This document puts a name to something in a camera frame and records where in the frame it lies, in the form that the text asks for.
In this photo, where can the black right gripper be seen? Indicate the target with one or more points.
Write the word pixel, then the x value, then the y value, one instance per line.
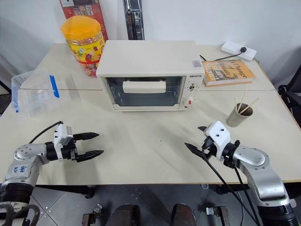
pixel 208 147

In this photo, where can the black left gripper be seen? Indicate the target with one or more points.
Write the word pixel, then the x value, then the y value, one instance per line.
pixel 69 152

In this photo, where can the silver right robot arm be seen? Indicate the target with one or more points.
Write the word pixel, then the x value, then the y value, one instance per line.
pixel 256 162

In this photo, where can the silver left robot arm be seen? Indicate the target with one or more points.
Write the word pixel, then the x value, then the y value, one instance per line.
pixel 24 153

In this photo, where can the white appliance control knob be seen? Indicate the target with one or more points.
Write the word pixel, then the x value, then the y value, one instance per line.
pixel 191 87

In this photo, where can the white toaster oven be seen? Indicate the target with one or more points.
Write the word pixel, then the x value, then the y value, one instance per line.
pixel 145 58

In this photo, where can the white and red timer knob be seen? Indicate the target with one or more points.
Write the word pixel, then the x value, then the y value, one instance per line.
pixel 189 102

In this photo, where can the metal cup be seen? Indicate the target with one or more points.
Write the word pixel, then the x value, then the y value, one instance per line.
pixel 236 118

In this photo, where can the wooden stick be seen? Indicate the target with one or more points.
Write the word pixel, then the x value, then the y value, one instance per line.
pixel 243 100
pixel 250 105

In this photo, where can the table caster wheel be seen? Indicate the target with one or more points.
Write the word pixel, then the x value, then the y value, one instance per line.
pixel 98 209
pixel 210 211

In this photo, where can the clear box with blue clips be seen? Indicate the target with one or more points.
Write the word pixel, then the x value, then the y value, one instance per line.
pixel 35 94

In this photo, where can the orange book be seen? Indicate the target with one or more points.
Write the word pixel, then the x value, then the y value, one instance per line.
pixel 225 70

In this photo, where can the dark rounded shape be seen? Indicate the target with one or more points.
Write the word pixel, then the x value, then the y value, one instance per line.
pixel 183 215
pixel 125 215

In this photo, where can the clear candy jar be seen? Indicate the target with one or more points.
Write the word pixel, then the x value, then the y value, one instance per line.
pixel 85 54

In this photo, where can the white power strip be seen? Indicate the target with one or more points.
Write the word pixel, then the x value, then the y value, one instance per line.
pixel 231 48

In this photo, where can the black power plug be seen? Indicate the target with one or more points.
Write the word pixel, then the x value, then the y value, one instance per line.
pixel 243 50

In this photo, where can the black chair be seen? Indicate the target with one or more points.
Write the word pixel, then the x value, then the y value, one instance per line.
pixel 291 99

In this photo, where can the orange jar lid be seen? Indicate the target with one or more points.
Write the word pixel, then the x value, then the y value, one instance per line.
pixel 81 26

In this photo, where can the red cardboard box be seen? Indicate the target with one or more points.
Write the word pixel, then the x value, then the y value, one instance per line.
pixel 91 16

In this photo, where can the black and chrome package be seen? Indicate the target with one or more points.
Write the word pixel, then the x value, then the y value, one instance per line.
pixel 134 18

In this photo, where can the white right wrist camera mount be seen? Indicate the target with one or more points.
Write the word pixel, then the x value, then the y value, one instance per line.
pixel 218 136

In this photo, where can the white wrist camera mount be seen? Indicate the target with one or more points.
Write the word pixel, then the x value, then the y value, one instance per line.
pixel 218 136
pixel 61 134

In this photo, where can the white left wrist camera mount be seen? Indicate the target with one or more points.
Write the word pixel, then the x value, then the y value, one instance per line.
pixel 61 134

